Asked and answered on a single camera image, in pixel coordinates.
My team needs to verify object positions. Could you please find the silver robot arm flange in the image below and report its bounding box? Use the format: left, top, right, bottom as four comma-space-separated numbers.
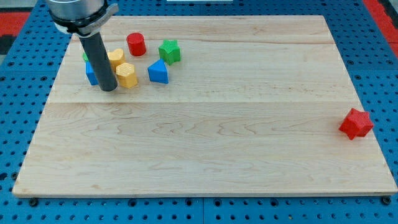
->
46, 0, 119, 38

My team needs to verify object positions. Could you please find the green star block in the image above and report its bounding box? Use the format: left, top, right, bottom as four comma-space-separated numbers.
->
158, 39, 181, 65

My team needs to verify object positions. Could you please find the red star block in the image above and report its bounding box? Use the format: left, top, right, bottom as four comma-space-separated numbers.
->
338, 108, 374, 140

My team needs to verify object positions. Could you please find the light wooden board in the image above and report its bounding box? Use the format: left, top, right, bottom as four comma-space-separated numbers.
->
12, 16, 397, 198

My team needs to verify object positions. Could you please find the blue triangular block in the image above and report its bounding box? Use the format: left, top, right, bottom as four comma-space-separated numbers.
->
147, 59, 169, 84

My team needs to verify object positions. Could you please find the yellow hexagon block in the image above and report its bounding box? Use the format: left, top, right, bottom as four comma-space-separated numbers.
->
116, 63, 138, 88

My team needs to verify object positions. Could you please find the red cylinder block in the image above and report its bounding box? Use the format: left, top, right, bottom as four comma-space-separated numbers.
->
126, 32, 146, 56

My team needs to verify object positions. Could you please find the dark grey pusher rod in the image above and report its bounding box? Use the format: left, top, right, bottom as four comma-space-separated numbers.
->
80, 33, 118, 91

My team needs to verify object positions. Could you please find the yellow heart block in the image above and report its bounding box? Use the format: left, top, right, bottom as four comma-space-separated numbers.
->
108, 49, 126, 72

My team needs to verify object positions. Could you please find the blue cube block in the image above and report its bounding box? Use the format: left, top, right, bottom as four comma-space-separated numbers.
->
85, 61, 98, 86

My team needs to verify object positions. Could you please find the green block behind rod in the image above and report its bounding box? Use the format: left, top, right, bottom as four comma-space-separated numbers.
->
82, 52, 89, 62

